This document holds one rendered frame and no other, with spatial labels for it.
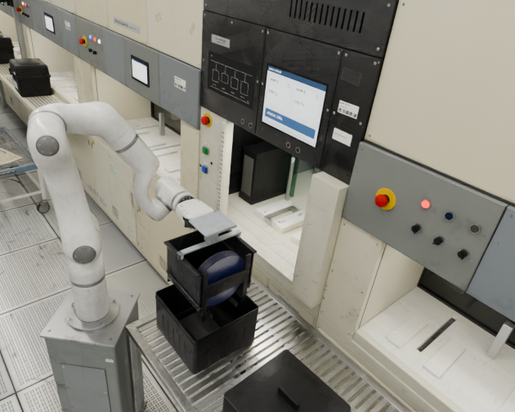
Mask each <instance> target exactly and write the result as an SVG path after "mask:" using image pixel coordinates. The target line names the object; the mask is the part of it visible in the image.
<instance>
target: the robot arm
mask: <svg viewBox="0 0 515 412"><path fill-rule="evenodd" d="M72 133H73V134H81V135H89V136H99V137H101V138H102V139H103V140H104V141H105V142H106V143H107V144H108V145H109V146H110V147H111V148H112V149H113V150H114V151H115V152H116V153H117V154H118V155H119V156H120V157H121V158H122V160H123V161H124V162H125V163H126V164H127V165H128V166H129V167H130V168H131V169H132V170H133V171H134V173H135V176H134V181H133V194H134V197H135V200H136V202H137V204H138V205H139V206H140V208H141V209H142V210H143V211H144V212H145V213H146V214H147V215H148V216H149V217H150V218H151V219H152V220H154V221H157V222H159V221H161V220H162V219H164V218H165V217H166V216H167V215H168V214H169V213H170V212H171V211H172V210H173V211H174V212H175V213H176V214H177V216H178V217H179V219H180V220H181V222H182V223H183V224H184V227H185V228H188V229H190V230H193V229H196V228H194V227H193V226H192V225H191V224H190V223H189V220H192V219H195V218H197V217H202V216H204V215H207V214H210V213H215V211H213V209H212V208H210V207H209V206H208V205H207V204H205V203H203V202H202V201H200V200H198V199H195V197H194V196H193V195H192V194H191V193H190V192H188V191H187V190H186V189H184V188H183V187H182V186H181V185H179V184H178V183H177V182H176V181H174V180H173V179H172V178H171V177H161V178H160V179H159V180H158V181H157V182H156V183H155V185H154V192H155V194H156V196H155V197H154V198H153V199H150V198H149V196H148V190H149V185H150V182H151V180H152V178H153V176H154V175H155V174H156V172H157V170H158V168H159V160H158V158H157V157H156V155H155V154H154V153H153V152H152V150H151V149H150V148H149V147H148V146H147V144H146V143H145V142H144V141H143V140H142V139H141V138H140V137H139V136H138V134H137V133H136V132H135V131H134V130H133V128H132V127H131V126H130V125H129V124H128V122H127V121H126V120H125V119H124V118H123V116H122V115H121V114H120V113H119V112H118V111H117V110H116V109H115V108H114V107H113V106H111V105H109V104H107V103H105V102H101V101H93V102H86V103H80V104H65V103H52V104H48V105H43V106H41V107H38V108H37V109H36V110H34V111H33V112H32V113H31V114H30V116H29V121H28V129H27V142H28V146H29V151H30V154H31V156H32V158H33V160H34V162H35V164H36V166H37V167H38V169H39V171H40V173H41V174H42V175H43V179H44V181H45V183H46V185H47V189H48V191H49V194H50V196H51V200H52V203H53V206H54V209H55V212H56V219H57V222H58V226H59V230H60V237H61V241H62V246H63V249H64V252H65V255H66V257H67V262H68V268H69V277H70V283H71V288H72V292H73V297H74V300H73V301H72V305H71V306H70V307H69V309H68V311H67V313H66V318H67V321H68V323H69V325H70V326H71V327H72V328H74V329H76V330H80V331H95V330H98V329H102V328H105V327H106V326H107V325H109V324H110V323H112V322H113V321H114V320H115V318H116V317H117V315H118V313H119V305H118V303H117V301H116V300H115V299H114V298H112V297H111V296H109V295H108V293H107V285H106V278H105V265H104V258H103V253H102V240H101V232H100V227H99V223H98V221H97V219H96V217H95V216H94V214H92V213H91V212H90V209H89V206H88V203H87V198H86V195H85V192H84V189H83V184H82V182H81V178H80V176H79V173H78V169H77V166H76V163H75V162H74V158H73V156H72V154H71V151H70V148H69V143H68V141H67V136H66V134H72Z"/></svg>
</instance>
